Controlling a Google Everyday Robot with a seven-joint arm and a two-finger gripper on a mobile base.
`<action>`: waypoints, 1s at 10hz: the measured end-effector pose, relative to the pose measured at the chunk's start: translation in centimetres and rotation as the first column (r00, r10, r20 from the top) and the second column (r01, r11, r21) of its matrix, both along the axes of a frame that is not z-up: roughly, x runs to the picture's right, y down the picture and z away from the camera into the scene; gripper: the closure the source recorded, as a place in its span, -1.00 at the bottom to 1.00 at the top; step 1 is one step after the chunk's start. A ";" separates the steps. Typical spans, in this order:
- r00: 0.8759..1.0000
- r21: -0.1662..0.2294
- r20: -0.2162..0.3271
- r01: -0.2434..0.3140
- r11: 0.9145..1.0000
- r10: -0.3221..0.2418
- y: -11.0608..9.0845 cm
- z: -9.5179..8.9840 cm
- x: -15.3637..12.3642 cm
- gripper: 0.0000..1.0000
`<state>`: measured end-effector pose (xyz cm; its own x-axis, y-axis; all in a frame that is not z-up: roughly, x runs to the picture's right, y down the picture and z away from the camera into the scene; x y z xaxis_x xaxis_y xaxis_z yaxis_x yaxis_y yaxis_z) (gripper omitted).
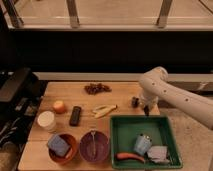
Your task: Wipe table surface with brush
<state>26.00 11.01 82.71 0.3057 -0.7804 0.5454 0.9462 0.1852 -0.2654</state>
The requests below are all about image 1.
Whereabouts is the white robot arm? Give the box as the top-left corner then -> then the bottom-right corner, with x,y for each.
138,67 -> 213,130

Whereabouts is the black brush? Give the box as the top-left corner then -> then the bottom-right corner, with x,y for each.
69,106 -> 82,126

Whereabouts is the green plastic tray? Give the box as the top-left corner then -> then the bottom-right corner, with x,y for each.
110,115 -> 182,170

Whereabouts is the light blue cup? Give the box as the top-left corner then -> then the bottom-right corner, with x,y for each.
134,134 -> 152,156

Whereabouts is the grey cloth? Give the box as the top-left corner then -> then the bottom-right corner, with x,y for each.
147,146 -> 169,163

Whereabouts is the orange carrot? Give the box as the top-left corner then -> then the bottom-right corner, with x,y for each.
115,152 -> 145,163

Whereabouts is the dark grape bunch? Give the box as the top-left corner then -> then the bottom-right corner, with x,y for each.
84,83 -> 112,95

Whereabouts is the metal fork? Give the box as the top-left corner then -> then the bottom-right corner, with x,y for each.
90,130 -> 96,158

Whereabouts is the purple bowl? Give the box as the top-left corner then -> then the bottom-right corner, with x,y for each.
79,131 -> 110,163

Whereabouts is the orange bowl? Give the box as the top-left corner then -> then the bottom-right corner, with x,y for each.
47,133 -> 78,165

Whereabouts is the orange apple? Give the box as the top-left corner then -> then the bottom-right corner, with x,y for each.
53,100 -> 66,114

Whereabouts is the blue sponge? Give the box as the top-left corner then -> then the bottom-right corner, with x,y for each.
47,134 -> 70,157

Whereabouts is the white cylindrical container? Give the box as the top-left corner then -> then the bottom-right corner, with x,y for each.
37,111 -> 56,132

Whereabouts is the black equipment at left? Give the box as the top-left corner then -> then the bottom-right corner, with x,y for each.
0,68 -> 46,149

